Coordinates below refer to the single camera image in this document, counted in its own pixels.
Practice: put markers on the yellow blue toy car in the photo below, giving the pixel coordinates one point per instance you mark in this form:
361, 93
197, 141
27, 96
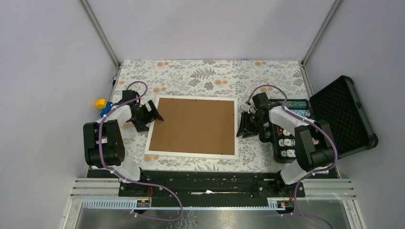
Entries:
104, 106

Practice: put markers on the brown backing board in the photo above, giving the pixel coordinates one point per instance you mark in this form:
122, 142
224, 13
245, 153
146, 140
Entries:
193, 126

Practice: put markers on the aluminium rail frame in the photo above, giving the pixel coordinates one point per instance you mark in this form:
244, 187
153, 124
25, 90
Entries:
103, 193

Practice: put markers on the white picture frame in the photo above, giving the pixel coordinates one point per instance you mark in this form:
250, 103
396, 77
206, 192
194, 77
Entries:
189, 155

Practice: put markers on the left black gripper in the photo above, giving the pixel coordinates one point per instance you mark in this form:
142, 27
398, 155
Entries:
152, 115

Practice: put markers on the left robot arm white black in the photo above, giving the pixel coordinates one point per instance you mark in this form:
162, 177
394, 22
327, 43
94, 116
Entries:
103, 143

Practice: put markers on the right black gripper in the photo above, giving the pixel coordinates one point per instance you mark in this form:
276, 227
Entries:
244, 127

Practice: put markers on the black foam lined case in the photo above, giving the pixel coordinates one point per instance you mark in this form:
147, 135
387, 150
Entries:
338, 103

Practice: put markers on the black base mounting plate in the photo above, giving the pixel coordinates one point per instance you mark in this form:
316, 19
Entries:
207, 189

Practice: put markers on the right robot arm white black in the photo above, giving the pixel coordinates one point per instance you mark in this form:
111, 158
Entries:
312, 140

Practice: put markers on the floral patterned table mat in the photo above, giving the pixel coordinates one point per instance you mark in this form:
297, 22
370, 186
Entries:
205, 78

